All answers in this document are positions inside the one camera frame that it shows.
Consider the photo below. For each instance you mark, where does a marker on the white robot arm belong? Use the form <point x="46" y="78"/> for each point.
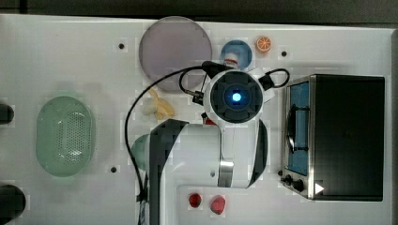
<point x="230" y="152"/>

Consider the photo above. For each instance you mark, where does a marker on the grey round plate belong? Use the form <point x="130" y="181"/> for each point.
<point x="173" y="43"/>

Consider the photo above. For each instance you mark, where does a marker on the peeled banana toy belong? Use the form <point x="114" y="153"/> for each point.
<point x="157" y="106"/>

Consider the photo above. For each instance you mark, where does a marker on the blue cup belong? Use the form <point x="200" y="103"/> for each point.
<point x="239" y="50"/>

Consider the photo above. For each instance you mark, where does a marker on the dark red strawberry toy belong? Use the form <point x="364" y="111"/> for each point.
<point x="195" y="200"/>

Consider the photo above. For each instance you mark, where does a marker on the pink strawberry toy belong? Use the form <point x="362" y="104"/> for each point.
<point x="217" y="205"/>

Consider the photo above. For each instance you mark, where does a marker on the orange slice toy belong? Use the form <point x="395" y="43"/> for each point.
<point x="263" y="44"/>

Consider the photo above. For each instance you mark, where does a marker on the toaster oven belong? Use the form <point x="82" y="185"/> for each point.
<point x="334" y="137"/>

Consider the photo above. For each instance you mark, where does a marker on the green perforated colander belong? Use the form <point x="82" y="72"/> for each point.
<point x="64" y="143"/>

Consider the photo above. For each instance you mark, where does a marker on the black round object upper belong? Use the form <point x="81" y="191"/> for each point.
<point x="6" y="114"/>

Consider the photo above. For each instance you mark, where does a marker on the black round object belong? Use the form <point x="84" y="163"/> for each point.
<point x="12" y="203"/>
<point x="6" y="114"/>

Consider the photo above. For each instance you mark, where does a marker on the black round object lower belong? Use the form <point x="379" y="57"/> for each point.
<point x="12" y="203"/>

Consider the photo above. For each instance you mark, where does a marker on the green cup with handle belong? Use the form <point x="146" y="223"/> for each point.
<point x="140" y="152"/>

